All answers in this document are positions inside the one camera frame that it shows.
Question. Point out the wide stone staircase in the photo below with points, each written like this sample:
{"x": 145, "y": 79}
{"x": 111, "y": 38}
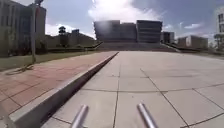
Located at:
{"x": 133, "y": 46}

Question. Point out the grey slab plaza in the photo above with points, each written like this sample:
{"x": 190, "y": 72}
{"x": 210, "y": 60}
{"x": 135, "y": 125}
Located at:
{"x": 150, "y": 73}

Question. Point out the low building with tower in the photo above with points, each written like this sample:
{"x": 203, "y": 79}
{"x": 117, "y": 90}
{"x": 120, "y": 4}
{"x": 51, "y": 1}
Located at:
{"x": 76, "y": 39}

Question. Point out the large dark building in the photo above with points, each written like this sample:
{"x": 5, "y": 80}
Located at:
{"x": 146, "y": 31}

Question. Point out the small dark building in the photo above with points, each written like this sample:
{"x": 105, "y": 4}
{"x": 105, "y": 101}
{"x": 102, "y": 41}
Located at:
{"x": 167, "y": 37}

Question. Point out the robot's own part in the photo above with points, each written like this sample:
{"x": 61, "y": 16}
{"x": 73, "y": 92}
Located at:
{"x": 79, "y": 118}
{"x": 146, "y": 116}

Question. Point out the grey concrete kerb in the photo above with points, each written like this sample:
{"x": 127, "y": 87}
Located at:
{"x": 50, "y": 100}

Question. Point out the red brick path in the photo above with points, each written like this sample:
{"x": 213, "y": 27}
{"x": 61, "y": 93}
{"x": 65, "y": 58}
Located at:
{"x": 33, "y": 80}

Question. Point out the pole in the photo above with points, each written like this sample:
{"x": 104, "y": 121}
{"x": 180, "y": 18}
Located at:
{"x": 33, "y": 40}

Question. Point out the low beige building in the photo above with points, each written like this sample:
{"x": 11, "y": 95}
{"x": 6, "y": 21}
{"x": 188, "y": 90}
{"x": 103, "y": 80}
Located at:
{"x": 196, "y": 42}

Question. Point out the grass strip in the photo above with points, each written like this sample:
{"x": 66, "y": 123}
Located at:
{"x": 20, "y": 61}

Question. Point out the tall grey building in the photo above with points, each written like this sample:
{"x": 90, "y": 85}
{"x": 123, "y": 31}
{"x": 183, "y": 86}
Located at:
{"x": 13, "y": 23}

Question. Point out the white building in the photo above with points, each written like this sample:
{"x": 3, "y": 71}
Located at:
{"x": 221, "y": 20}

